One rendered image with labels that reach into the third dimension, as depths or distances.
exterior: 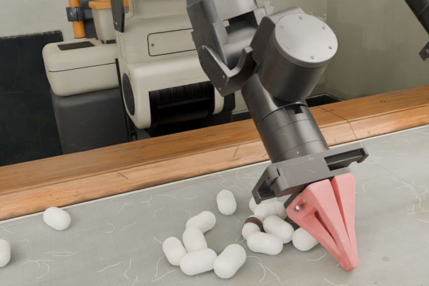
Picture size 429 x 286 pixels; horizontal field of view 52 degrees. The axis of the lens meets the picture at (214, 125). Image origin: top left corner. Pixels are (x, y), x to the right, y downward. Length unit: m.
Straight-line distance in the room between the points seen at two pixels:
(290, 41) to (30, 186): 0.36
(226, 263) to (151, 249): 0.09
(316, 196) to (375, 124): 0.35
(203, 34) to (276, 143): 0.14
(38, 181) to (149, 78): 0.47
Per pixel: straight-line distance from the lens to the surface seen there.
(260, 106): 0.44
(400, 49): 2.58
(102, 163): 0.61
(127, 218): 0.52
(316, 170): 0.40
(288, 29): 0.40
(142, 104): 1.02
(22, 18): 2.40
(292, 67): 0.38
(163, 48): 1.04
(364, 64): 2.80
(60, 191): 0.58
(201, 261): 0.41
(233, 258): 0.41
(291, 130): 0.42
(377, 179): 0.59
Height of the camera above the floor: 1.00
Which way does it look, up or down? 20 degrees down
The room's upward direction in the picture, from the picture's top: 4 degrees counter-clockwise
